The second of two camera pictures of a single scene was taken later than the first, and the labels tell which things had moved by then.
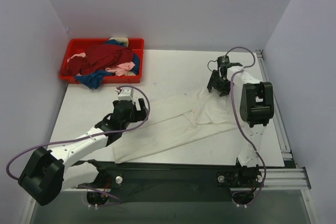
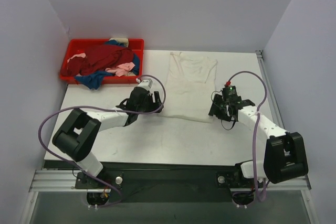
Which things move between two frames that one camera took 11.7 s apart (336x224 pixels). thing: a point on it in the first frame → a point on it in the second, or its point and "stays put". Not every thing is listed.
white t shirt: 206,113 → 190,88
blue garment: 93,80 stays put
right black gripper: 219,83 → 219,110
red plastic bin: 74,45 stays put
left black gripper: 137,111 → 153,100
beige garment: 122,40 stays put
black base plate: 171,181 stays put
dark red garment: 98,58 stays put
